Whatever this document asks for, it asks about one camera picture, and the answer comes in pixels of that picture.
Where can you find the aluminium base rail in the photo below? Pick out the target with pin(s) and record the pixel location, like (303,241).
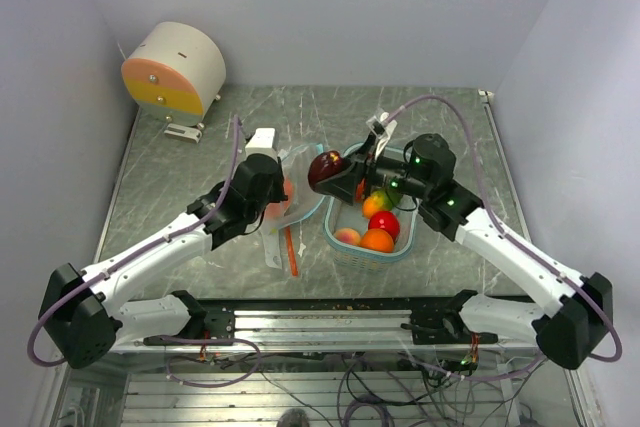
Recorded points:
(334,329)

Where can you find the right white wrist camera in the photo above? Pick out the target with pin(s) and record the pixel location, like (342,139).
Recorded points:
(382,127)

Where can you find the pink toy peach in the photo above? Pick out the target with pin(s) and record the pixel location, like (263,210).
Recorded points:
(348,236)

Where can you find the clear zip top bag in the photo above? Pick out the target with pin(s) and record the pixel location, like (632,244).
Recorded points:
(300,204)

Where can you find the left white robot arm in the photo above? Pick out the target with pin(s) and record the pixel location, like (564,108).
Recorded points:
(83,311)

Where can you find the light blue plastic basket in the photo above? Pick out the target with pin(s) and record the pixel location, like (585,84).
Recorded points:
(341,215)

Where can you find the round cream drawer box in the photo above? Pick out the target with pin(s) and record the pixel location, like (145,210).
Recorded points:
(175,74)

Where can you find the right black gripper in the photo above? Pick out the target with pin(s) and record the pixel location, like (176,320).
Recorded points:
(344,184)

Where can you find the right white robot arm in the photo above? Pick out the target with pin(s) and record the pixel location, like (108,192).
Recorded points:
(567,314)

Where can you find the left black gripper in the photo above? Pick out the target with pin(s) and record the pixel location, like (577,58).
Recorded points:
(278,192)

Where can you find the watermelon slice toy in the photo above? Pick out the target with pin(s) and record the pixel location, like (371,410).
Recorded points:
(277,209)

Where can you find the small white wall clip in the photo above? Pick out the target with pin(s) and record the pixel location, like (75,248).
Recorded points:
(487,95)

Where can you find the green yellow toy mango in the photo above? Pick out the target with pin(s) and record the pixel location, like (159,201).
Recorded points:
(386,200)

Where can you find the orange toy fruit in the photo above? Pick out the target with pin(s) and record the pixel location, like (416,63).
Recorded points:
(377,240)

